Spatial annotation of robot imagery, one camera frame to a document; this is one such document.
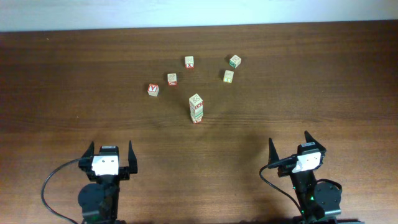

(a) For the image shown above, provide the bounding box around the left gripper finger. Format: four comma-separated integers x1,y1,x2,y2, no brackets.
128,140,138,174
81,141,95,159

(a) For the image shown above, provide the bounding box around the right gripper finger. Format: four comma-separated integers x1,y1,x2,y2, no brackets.
268,138,280,165
304,131,326,152

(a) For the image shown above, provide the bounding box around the butterfly picture block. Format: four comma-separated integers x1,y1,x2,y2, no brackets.
192,118,203,124

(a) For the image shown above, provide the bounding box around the red letter I block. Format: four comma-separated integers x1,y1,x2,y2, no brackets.
190,106,203,113

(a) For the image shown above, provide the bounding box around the red bottom picture block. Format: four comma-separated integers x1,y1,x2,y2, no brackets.
188,93,203,110

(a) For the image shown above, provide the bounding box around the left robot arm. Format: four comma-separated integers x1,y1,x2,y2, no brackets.
78,142,138,224

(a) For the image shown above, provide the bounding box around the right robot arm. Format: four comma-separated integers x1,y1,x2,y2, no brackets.
263,131,343,223

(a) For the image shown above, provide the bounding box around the red letter A block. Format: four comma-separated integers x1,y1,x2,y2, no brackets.
147,83,159,96

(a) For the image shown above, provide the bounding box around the snail picture block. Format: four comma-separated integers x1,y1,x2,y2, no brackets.
167,73,178,86

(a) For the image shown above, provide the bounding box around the yellow bottom number block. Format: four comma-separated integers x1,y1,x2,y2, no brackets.
223,70,234,83

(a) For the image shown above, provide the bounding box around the green side picture block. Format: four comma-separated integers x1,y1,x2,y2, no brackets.
229,55,242,68

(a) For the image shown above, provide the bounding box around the top red X block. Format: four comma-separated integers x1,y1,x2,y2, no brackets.
184,55,195,69

